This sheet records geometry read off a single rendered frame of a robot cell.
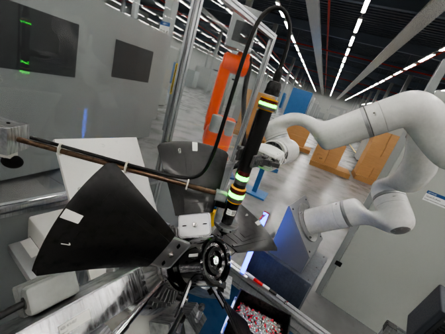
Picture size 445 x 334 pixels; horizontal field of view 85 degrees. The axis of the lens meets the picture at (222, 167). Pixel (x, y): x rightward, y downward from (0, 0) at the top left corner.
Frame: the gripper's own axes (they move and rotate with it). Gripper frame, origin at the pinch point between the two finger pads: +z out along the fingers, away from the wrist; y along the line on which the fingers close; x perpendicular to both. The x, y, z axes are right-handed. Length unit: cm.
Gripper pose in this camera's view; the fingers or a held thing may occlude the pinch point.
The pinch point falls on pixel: (248, 157)
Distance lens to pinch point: 63.4
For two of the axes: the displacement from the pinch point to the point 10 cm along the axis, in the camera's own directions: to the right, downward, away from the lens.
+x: 2.9, -9.0, -3.2
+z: -5.5, 1.1, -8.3
